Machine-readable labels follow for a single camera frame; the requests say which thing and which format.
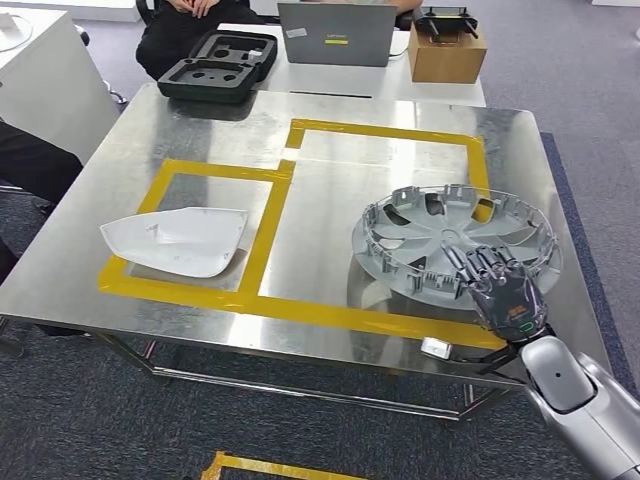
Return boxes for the brown cardboard box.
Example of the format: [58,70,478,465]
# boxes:
[407,23,488,85]

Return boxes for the office chair base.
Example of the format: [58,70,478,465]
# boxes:
[73,23,128,107]

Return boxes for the white mirror cover part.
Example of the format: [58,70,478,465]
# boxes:
[99,205,250,280]

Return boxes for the black foam equipment case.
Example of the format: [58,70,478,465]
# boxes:
[156,28,279,105]

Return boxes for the steel workbench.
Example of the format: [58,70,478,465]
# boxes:
[0,82,614,425]

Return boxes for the black device with antennas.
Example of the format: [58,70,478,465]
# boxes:
[412,5,479,41]

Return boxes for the grey laptop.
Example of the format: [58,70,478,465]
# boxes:
[276,1,398,69]

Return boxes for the white table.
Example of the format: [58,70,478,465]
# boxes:
[217,21,487,109]

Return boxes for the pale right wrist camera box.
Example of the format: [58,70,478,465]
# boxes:
[420,336,454,362]

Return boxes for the white desk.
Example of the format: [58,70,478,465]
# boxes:
[0,7,121,166]

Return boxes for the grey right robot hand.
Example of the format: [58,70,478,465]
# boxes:
[442,243,549,344]

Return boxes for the silver plastic wheel hubcap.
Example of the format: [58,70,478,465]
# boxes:
[351,183,564,313]

